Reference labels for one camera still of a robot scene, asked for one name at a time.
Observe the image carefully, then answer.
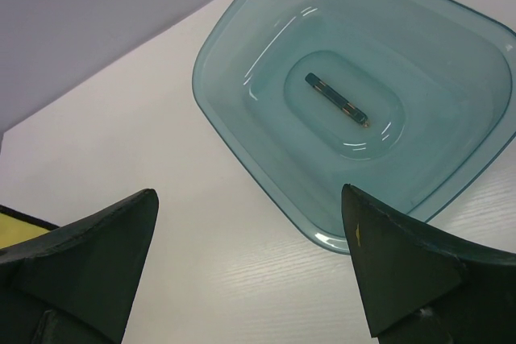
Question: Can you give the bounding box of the dark label in tray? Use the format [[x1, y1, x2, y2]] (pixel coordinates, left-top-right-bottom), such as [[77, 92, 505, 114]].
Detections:
[[305, 73, 369, 127]]

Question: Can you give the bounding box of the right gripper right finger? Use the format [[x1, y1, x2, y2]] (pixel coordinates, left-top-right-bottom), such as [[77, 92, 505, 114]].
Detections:
[[342, 184, 515, 343]]

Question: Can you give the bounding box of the teal translucent plastic tray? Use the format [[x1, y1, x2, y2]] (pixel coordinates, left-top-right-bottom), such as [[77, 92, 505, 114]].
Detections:
[[192, 0, 515, 254]]

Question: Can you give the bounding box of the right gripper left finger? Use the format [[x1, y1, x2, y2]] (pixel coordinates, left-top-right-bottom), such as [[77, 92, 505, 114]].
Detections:
[[1, 189, 159, 343]]

